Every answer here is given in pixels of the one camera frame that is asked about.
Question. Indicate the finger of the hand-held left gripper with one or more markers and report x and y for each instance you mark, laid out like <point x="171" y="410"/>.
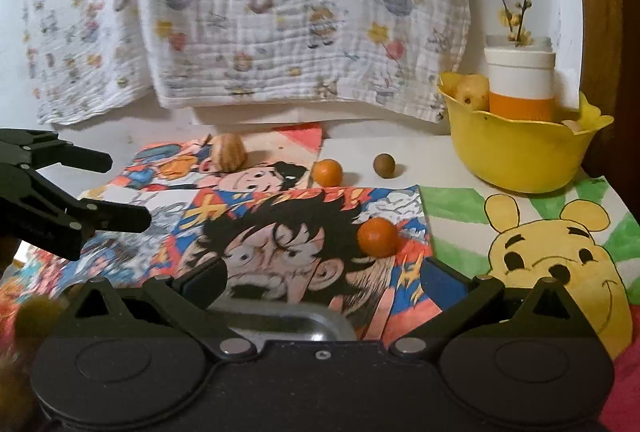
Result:
<point x="115" y="218"/>
<point x="85" y="159"/>

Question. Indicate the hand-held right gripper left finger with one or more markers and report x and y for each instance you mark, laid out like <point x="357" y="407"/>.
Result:
<point x="205" y="284"/>

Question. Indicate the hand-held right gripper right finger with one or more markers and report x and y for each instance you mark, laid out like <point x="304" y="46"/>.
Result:
<point x="442" y="282"/>

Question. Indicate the small orange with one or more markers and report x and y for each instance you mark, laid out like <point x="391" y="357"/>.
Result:
<point x="377" y="237"/>
<point x="327" y="173"/>

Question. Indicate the metal baking tray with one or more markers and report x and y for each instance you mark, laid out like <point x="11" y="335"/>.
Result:
<point x="280" y="322"/>

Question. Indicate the green-yellow pear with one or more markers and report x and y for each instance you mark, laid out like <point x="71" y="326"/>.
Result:
<point x="37" y="319"/>

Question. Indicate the brown pear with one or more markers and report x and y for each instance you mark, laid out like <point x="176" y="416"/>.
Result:
<point x="12" y="392"/>

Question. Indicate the black-haired face drawing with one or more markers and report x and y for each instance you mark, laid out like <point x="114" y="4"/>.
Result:
<point x="280" y="237"/>

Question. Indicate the yellow bear drawing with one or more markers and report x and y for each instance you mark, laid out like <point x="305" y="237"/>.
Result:
<point x="525" y="242"/>

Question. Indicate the small brown ball fruit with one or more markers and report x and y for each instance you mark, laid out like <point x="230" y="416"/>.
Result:
<point x="384" y="165"/>

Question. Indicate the striped tan nut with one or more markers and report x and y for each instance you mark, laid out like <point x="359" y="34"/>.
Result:
<point x="230" y="152"/>

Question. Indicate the yellow plastic bowl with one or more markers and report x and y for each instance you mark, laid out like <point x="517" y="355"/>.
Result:
<point x="520" y="151"/>

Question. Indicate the red striped paper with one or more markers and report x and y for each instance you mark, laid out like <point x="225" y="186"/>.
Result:
<point x="302" y="139"/>

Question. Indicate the yellow pear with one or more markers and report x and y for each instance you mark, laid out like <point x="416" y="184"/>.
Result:
<point x="472" y="89"/>

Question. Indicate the pale fruit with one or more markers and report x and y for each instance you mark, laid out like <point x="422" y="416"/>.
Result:
<point x="572" y="125"/>

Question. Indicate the white cartoon printed blanket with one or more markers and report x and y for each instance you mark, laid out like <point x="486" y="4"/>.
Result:
<point x="250" y="11"/>

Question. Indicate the white and orange cup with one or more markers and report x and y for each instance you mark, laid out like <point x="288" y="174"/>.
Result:
<point x="520" y="71"/>

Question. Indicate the twig with yellow buds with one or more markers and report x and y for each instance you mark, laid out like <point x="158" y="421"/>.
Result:
<point x="511" y="19"/>

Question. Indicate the wooden door frame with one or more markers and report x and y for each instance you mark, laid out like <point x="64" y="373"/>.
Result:
<point x="610" y="36"/>

